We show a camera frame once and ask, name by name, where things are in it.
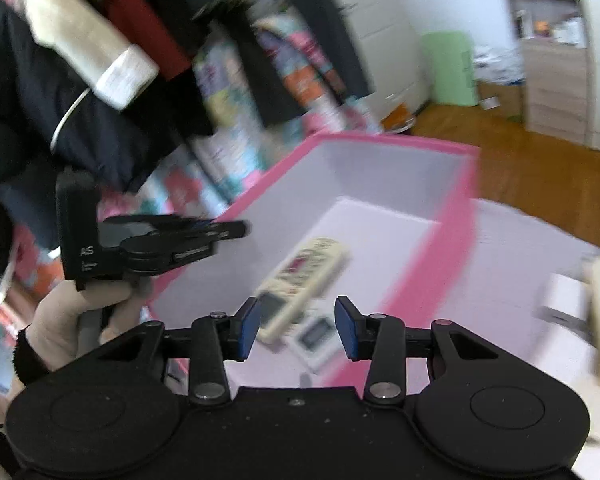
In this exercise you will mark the red garment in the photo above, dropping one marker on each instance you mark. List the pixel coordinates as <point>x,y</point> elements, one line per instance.
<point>135,15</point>

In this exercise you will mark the black jacket with white piping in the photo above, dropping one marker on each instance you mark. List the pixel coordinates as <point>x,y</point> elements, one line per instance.
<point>20,85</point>

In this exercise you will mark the white digital timer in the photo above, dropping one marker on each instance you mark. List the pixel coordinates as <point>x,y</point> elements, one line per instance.
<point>315,337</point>

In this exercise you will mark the person's left hand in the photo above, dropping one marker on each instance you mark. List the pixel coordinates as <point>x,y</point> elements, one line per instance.
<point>55,325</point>

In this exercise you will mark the green folded stool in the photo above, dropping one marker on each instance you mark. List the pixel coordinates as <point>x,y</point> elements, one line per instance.
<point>450,70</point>

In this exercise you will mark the cream remote control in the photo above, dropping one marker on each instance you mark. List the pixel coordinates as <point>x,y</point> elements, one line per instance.
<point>305,270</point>

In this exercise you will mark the black ruffled garment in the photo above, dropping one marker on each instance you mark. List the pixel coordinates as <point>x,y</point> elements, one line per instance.
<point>265,75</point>

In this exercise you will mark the plastic bag of tissue packs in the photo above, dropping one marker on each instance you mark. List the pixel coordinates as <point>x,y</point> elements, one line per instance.
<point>497,67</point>

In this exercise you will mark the cardboard box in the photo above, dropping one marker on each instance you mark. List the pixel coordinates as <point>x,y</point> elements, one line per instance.
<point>507,97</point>

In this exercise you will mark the wooden shelf cabinet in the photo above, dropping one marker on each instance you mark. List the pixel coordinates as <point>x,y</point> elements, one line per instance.
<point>550,95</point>

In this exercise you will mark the white door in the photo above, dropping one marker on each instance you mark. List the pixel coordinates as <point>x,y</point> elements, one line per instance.
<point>385,10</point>

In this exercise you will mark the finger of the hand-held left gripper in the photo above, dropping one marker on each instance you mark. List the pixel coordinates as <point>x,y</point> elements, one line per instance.
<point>180,255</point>
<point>155,222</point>

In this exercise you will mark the dark trash bin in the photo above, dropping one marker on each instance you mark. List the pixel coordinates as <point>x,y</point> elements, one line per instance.
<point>397,120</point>

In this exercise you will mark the cream coat with white cuff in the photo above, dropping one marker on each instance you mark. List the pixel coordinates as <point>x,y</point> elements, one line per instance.
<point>70,25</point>

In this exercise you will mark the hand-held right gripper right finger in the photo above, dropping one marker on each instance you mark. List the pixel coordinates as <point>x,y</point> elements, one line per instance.
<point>345,330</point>

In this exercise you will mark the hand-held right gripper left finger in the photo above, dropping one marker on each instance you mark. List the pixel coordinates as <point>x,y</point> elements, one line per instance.
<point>246,332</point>

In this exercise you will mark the pink storage box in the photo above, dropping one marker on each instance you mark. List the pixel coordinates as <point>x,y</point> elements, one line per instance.
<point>455,240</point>

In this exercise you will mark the small white box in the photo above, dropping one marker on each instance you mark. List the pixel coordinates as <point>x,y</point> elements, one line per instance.
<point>565,295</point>

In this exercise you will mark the dark grey coat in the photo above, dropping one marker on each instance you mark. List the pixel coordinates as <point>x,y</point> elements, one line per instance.
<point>330,20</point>

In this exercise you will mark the hanging clothes on rack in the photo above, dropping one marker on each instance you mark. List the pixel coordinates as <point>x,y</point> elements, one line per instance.
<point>230,125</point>

